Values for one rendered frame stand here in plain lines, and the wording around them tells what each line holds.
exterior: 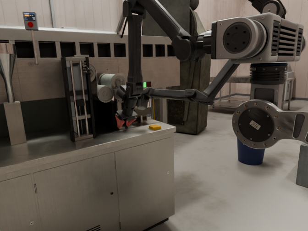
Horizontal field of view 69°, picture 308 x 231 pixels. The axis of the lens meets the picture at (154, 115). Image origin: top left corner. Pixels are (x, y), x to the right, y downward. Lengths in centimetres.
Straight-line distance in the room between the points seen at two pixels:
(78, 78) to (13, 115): 47
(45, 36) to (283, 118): 167
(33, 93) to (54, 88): 16
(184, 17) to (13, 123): 314
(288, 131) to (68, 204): 127
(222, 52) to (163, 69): 165
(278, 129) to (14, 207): 136
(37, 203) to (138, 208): 72
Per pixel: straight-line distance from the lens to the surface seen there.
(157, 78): 236
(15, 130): 170
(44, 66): 194
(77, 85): 155
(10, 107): 167
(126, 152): 159
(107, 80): 181
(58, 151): 144
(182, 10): 410
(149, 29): 437
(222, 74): 127
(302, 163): 300
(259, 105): 96
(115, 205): 172
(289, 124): 94
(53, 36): 197
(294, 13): 955
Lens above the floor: 138
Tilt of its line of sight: 13 degrees down
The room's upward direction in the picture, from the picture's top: 2 degrees counter-clockwise
